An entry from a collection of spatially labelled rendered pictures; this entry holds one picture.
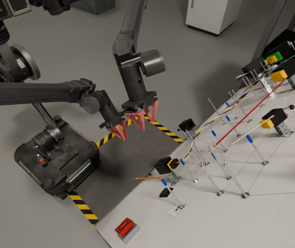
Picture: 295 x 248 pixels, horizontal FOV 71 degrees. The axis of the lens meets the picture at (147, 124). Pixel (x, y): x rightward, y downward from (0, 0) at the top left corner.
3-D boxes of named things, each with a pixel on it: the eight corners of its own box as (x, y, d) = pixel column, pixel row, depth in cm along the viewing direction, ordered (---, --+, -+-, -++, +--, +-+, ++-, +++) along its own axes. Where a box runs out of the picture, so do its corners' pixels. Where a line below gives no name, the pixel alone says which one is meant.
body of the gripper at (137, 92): (158, 96, 64) (151, 73, 61) (137, 111, 58) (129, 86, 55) (143, 96, 69) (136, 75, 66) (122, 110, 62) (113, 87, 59)
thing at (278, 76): (287, 76, 75) (283, 69, 75) (284, 79, 75) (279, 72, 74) (277, 79, 79) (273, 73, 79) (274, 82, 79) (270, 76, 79)
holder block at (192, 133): (187, 138, 112) (177, 123, 112) (202, 134, 102) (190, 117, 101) (181, 142, 110) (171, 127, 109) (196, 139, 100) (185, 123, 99)
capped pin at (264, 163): (261, 166, 50) (243, 137, 50) (263, 162, 51) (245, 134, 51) (268, 165, 49) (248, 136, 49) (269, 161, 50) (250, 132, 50)
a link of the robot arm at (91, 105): (82, 77, 76) (77, 99, 79) (67, 81, 65) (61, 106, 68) (113, 89, 76) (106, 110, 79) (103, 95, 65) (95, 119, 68)
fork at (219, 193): (220, 196, 50) (188, 149, 48) (215, 196, 51) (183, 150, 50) (225, 191, 51) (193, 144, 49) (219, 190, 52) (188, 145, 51)
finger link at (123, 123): (135, 135, 79) (123, 113, 77) (122, 145, 75) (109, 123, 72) (125, 137, 84) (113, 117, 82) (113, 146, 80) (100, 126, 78)
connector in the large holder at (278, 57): (283, 58, 94) (278, 50, 94) (280, 61, 93) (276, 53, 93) (271, 64, 99) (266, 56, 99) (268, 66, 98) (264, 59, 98)
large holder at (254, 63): (293, 71, 100) (278, 46, 99) (261, 91, 103) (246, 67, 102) (285, 72, 107) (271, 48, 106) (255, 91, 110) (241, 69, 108)
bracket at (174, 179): (177, 177, 75) (169, 166, 75) (181, 176, 74) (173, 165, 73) (170, 185, 73) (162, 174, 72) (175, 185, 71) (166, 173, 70)
